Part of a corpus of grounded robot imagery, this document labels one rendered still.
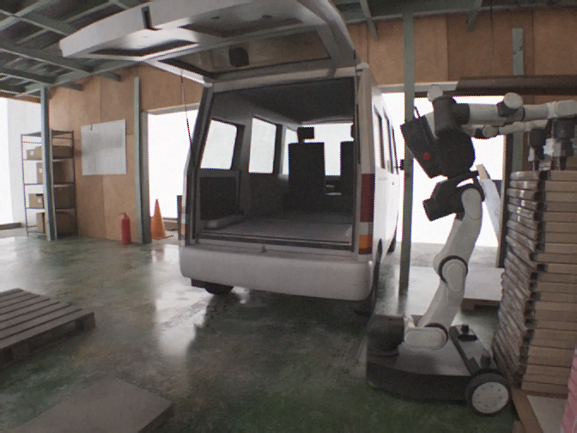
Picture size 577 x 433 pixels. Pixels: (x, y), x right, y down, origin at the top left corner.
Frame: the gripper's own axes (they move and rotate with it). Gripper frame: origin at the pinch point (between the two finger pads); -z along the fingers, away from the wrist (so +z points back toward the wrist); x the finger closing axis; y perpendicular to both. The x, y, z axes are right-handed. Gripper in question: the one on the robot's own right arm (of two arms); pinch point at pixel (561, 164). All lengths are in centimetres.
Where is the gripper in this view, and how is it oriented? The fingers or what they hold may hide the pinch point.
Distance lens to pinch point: 174.3
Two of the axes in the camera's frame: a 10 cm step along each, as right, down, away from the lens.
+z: 0.0, -9.9, -1.1
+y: -9.3, -0.4, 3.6
